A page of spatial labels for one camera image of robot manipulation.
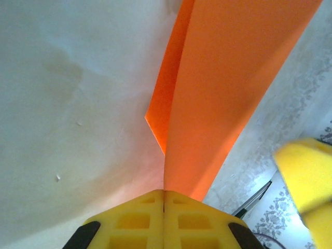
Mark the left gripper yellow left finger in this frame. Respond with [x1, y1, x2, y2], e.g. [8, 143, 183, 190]
[62, 189, 165, 249]

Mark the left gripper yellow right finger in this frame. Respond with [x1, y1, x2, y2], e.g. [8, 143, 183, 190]
[164, 189, 265, 249]

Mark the orange paper sheet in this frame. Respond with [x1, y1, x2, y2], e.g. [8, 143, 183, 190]
[144, 0, 324, 203]

